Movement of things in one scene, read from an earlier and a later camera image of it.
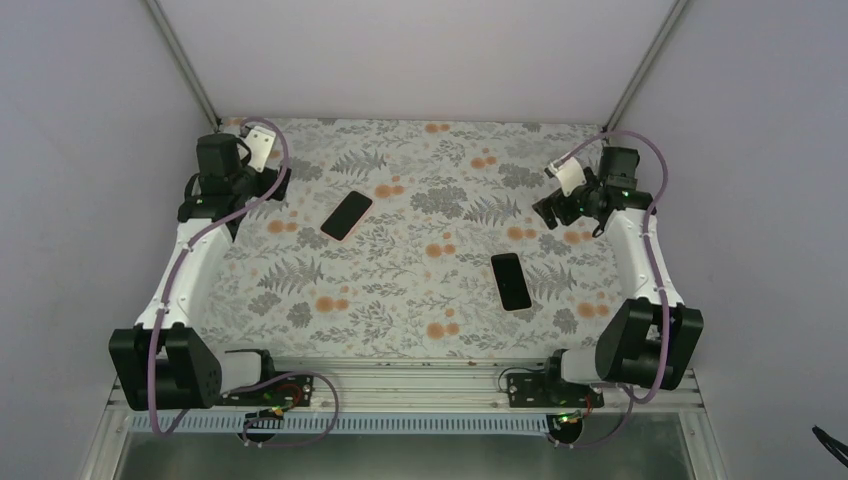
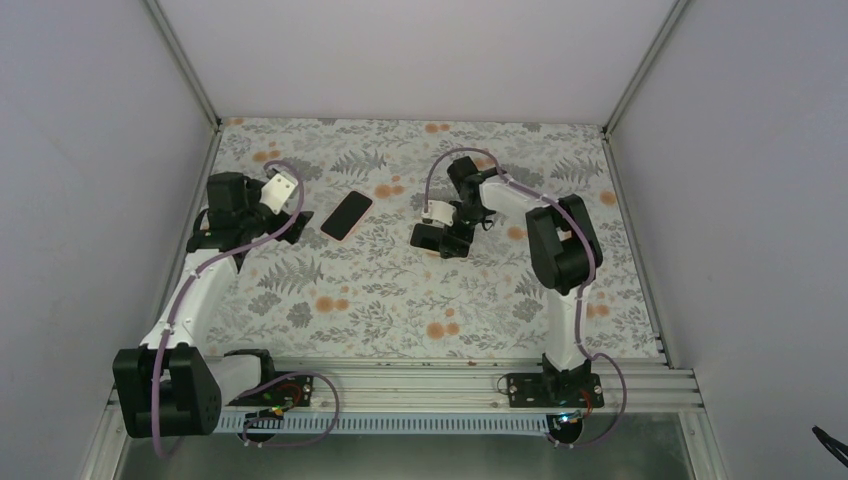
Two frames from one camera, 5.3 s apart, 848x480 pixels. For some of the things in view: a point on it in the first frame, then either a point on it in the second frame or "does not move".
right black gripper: (545, 210) to (457, 249)
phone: (346, 216) does not move
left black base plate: (288, 391) does not move
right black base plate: (532, 390) does not move
